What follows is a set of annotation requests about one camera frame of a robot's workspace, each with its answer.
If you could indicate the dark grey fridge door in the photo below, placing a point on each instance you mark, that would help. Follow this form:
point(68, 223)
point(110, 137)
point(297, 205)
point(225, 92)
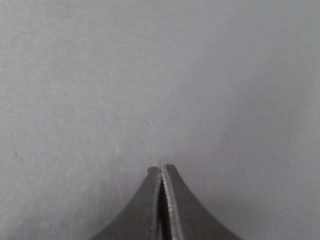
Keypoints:
point(94, 92)

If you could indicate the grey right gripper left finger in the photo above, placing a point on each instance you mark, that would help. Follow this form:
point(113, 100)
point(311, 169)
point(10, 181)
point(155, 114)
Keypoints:
point(139, 219)

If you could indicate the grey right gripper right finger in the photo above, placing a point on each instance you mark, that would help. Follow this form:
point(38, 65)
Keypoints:
point(183, 217)

